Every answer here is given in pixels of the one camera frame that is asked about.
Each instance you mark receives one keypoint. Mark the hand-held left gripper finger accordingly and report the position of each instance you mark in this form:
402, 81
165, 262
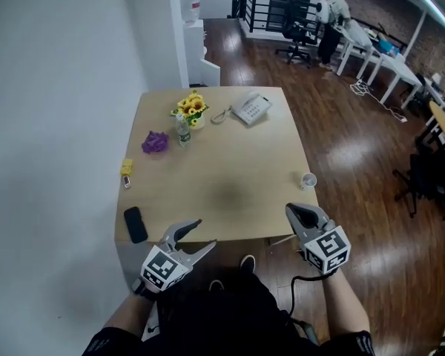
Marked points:
200, 252
181, 229

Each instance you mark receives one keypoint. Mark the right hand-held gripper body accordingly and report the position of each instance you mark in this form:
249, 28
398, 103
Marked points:
326, 248

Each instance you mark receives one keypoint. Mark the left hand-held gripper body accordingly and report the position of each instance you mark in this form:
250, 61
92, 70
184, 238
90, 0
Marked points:
163, 267

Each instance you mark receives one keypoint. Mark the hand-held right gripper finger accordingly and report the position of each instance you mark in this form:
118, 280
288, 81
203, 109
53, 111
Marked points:
296, 219
315, 217

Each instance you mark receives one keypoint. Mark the white cup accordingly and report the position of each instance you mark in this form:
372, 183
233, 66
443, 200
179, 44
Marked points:
308, 181

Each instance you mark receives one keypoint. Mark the person's right forearm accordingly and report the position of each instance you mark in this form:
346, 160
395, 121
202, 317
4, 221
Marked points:
346, 302

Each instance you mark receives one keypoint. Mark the person's left forearm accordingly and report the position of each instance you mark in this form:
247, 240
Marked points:
130, 310

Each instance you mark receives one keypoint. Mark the black wristwatch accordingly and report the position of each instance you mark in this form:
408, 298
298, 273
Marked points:
140, 287

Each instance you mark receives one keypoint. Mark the person's black shoe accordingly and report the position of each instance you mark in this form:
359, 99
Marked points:
216, 285
247, 263

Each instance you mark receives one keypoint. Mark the black smartphone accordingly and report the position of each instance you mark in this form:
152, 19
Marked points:
135, 224

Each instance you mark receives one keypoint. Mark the person's black clothing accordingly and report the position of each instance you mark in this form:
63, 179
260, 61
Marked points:
226, 321

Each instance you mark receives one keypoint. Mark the small silver lighter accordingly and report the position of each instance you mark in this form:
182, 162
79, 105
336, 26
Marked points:
126, 181

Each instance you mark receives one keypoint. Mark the small yellow box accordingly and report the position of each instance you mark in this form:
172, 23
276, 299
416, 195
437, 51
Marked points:
127, 166

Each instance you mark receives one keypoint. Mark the purple crumpled cloth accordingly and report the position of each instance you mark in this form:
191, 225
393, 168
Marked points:
155, 142

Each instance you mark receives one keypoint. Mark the clear water bottle green label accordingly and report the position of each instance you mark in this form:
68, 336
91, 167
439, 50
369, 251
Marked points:
182, 132

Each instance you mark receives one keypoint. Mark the white desk telephone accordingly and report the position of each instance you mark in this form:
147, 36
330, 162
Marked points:
251, 109

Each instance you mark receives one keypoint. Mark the sunflowers in white pot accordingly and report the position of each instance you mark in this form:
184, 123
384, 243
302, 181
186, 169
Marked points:
193, 109

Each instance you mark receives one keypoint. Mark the white long table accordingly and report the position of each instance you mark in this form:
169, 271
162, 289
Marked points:
397, 72
359, 50

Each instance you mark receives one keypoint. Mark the white water dispenser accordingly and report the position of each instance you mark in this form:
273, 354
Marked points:
196, 54

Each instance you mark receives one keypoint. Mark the blue box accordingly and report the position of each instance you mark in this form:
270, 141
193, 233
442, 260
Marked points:
387, 46

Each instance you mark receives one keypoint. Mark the black office chair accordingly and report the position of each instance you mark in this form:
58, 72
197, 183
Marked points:
296, 32

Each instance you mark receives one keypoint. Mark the white bag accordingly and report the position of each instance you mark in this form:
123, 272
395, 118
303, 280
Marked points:
359, 35

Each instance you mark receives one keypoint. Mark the white backpack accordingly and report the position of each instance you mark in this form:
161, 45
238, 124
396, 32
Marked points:
322, 11

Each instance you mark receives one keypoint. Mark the black metal railing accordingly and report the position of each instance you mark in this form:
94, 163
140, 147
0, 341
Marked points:
267, 11

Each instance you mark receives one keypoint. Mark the large water dispenser bottle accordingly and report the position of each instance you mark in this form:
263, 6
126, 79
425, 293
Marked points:
191, 4

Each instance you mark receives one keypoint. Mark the long ceiling light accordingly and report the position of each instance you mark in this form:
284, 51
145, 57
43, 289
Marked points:
435, 9

